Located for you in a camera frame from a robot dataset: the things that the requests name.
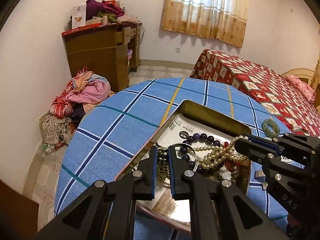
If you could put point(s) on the light wooden headboard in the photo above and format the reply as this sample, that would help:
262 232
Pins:
300 72

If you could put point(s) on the brown wooden desk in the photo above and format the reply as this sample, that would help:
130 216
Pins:
100 57

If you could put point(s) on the gold metal tray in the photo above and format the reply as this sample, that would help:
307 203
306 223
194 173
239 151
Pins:
212 116

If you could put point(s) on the purple garment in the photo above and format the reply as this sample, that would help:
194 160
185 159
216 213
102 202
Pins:
93 8

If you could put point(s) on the red knot charm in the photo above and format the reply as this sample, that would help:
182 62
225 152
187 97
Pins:
228 165

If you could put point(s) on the flat red box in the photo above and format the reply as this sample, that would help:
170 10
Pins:
80 30

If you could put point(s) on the pale pink garment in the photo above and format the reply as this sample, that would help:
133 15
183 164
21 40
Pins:
127 19

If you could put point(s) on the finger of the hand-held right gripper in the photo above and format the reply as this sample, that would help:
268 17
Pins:
250 149
290 140

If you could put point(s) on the thin silver bangle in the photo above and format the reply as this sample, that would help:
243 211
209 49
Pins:
191 149

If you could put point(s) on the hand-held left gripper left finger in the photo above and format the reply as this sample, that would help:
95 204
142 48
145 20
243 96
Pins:
152 177

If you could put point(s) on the pink pillow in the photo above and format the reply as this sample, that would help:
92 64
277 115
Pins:
301 87

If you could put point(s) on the heap of crumpled clothes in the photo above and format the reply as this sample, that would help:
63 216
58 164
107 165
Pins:
85 92

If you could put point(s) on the white printed paper card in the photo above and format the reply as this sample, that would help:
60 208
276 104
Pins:
180 125

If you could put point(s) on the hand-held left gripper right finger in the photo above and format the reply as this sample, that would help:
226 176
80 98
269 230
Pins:
175 177

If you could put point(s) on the brown wooden board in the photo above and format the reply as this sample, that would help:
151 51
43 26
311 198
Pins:
17 210

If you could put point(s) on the blue plaid tablecloth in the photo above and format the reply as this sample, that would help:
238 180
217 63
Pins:
112 130

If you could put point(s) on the green jade bangle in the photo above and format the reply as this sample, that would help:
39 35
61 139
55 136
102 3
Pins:
265 130

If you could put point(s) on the small silver clasp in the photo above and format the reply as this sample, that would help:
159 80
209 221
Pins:
264 185
259 174

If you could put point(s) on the magenta garment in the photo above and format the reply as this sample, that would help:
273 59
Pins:
112 7

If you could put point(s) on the bed with red patterned bedspread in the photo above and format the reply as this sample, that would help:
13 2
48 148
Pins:
262 87

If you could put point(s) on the white upright box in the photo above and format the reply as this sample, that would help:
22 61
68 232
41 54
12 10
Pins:
78 15

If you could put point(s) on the beige patterned curtain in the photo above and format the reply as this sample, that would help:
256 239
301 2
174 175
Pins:
205 10

